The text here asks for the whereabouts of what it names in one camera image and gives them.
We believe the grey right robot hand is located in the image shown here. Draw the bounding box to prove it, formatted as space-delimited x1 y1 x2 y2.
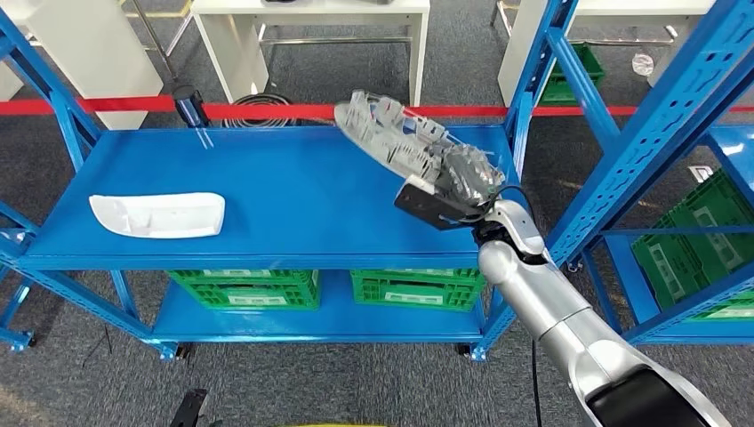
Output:
431 142 507 209

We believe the silver plastic wheel hubcap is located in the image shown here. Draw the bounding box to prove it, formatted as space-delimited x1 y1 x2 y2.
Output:
333 89 493 189

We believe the blue metal shelf rack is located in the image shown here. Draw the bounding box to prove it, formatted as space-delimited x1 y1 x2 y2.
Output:
0 0 754 362
582 124 754 346

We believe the white plastic car part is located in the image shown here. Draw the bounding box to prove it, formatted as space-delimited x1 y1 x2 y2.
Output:
88 191 227 240

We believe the green plastic crate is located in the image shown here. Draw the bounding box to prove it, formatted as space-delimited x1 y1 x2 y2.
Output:
167 270 322 311
350 269 487 313
630 169 754 322
539 42 606 108

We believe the red barrier belt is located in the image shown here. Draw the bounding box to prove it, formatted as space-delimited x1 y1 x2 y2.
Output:
0 95 754 121

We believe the white table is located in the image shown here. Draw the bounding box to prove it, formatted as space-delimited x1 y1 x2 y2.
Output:
191 0 431 108
0 0 164 131
496 0 717 108

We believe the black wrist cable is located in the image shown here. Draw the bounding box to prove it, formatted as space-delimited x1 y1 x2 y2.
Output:
470 184 534 228

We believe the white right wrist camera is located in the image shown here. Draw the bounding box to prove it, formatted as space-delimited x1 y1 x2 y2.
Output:
405 173 438 197

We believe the black camera bracket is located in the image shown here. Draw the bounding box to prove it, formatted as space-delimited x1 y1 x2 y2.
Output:
393 181 483 232

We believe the coiled black hose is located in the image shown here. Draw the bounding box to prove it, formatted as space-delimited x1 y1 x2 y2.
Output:
222 93 299 129

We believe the black barrier post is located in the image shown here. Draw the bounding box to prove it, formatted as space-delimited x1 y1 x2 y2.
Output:
171 85 212 129

